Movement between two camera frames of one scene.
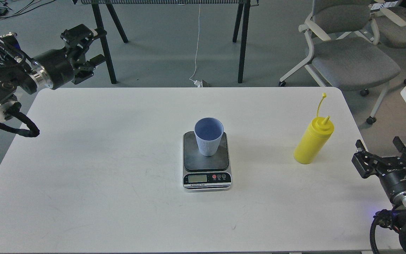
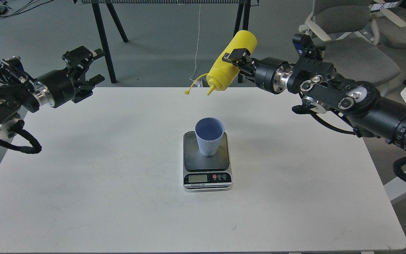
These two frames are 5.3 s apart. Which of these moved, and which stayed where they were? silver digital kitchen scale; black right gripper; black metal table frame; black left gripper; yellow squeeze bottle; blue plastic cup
Moved: black right gripper; yellow squeeze bottle; black left gripper
Stayed: black metal table frame; silver digital kitchen scale; blue plastic cup
